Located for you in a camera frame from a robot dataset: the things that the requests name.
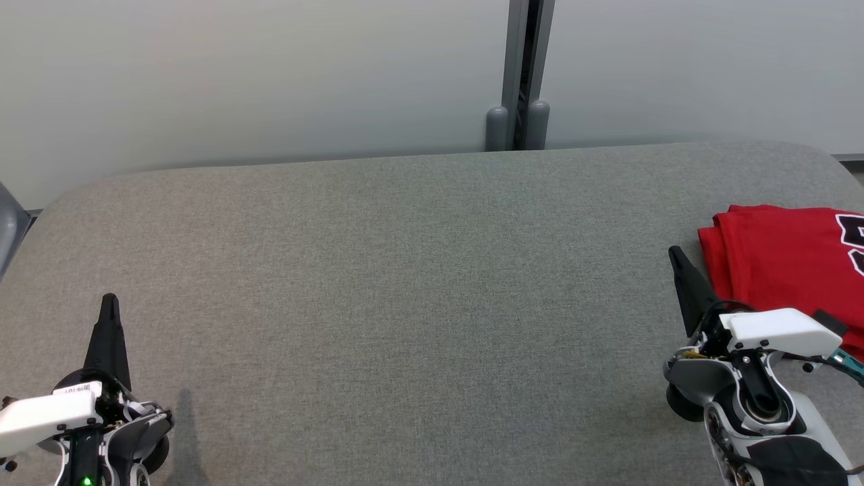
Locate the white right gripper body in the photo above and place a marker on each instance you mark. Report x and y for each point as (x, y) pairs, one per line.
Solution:
(776, 331)

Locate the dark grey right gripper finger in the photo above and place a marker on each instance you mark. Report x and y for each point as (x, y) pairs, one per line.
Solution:
(692, 297)

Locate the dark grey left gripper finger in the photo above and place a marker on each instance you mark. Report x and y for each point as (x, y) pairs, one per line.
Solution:
(108, 344)

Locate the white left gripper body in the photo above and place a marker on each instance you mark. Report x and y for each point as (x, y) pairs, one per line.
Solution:
(47, 415)

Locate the red jersey with white sleeves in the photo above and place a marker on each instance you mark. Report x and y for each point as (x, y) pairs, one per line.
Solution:
(776, 256)

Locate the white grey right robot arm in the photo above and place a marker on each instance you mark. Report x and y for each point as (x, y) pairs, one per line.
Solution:
(763, 432)

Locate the grey rounded furniture edge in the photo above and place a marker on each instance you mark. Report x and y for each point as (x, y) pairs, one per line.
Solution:
(10, 229)

